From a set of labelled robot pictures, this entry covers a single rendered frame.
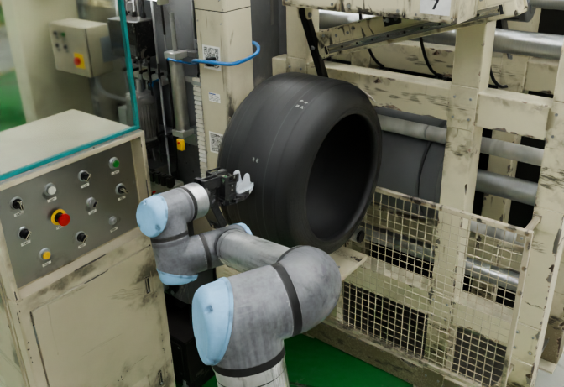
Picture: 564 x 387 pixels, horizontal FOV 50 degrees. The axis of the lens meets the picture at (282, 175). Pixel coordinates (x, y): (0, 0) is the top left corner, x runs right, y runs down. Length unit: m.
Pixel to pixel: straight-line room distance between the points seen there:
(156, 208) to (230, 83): 0.65
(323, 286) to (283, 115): 0.83
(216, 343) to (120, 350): 1.46
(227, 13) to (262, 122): 0.37
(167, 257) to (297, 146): 0.47
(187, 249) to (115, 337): 0.89
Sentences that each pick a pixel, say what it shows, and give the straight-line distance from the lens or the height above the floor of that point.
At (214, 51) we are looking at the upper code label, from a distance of 1.94.
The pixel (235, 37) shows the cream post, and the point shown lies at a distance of 1.93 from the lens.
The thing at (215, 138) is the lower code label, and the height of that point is 1.23.
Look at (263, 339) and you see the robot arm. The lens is 0.92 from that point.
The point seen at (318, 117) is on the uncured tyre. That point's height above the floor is 1.41.
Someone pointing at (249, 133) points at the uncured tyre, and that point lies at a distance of 1.72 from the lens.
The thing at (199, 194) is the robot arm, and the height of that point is 1.31.
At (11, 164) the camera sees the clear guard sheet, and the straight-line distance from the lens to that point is 1.86.
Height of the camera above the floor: 1.98
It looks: 25 degrees down
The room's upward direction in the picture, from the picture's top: 1 degrees counter-clockwise
